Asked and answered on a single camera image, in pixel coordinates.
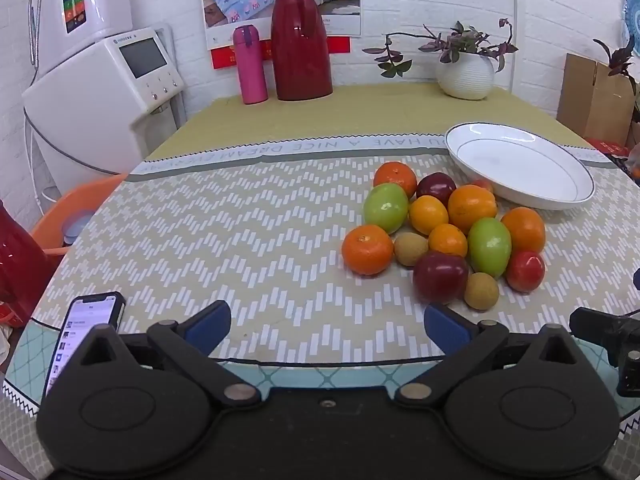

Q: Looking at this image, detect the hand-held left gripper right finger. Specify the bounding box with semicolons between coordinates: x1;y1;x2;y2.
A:
395;303;586;408

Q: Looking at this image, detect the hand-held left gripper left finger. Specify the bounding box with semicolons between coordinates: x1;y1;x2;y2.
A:
75;300;262;408

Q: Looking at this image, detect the dark red apple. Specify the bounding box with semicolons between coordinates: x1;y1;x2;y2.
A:
413;251;470;305

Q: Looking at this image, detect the brown kiwi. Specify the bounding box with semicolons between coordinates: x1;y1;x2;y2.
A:
464;272;500;310
393;232;430;267

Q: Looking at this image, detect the small orange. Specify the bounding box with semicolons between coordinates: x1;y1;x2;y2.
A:
428;223;469;258
408;195;450;236

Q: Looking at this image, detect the bright red apple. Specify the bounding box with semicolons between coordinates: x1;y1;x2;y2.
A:
505;251;546;293

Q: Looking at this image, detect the green apple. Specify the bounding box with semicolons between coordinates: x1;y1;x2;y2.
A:
363;183;410;235
467;217;513;279

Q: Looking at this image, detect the orange tangerine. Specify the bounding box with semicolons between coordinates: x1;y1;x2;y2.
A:
342;225;395;276
373;161;418;198

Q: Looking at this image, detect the white plate with dark rim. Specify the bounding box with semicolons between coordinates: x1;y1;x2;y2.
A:
444;121;596;211

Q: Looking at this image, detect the zigzag printed tablecloth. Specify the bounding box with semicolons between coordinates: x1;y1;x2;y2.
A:
0;82;640;466

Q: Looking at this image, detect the black smartphone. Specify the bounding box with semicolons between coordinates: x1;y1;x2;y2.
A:
42;291;126;402

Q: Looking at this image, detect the large orange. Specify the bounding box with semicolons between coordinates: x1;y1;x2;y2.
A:
447;184;498;235

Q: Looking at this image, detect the flat red box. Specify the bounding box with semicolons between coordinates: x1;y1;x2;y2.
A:
584;137;632;157

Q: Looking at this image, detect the dark red plum back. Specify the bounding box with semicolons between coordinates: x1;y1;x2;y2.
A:
416;172;457;206

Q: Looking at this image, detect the orange plastic basin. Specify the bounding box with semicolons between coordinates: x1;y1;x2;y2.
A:
30;173;129;262

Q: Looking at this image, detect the cardboard box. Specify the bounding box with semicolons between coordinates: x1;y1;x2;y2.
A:
556;52;637;147

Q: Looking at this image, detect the red plastic container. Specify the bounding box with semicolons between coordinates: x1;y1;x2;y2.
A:
0;199;57;329

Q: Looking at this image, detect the dark purple leafy plant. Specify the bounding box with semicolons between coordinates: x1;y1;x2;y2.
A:
592;34;640;113

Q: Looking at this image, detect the white water dispenser with screen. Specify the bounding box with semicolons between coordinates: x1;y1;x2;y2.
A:
22;26;187;188

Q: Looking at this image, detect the potted plant in white vase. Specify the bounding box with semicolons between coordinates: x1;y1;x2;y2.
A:
362;17;519;100

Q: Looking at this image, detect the pink water bottle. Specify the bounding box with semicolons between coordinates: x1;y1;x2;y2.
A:
232;25;270;105

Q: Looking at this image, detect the red thermos jug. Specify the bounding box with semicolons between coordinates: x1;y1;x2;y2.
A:
270;0;334;102

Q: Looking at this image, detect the blue round wall decoration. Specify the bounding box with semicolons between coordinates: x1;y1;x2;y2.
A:
622;0;640;57

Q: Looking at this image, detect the white wall pipe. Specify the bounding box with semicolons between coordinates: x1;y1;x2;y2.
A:
509;0;520;93

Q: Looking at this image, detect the white wall water purifier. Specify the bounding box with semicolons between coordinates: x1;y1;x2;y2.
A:
36;0;134;67

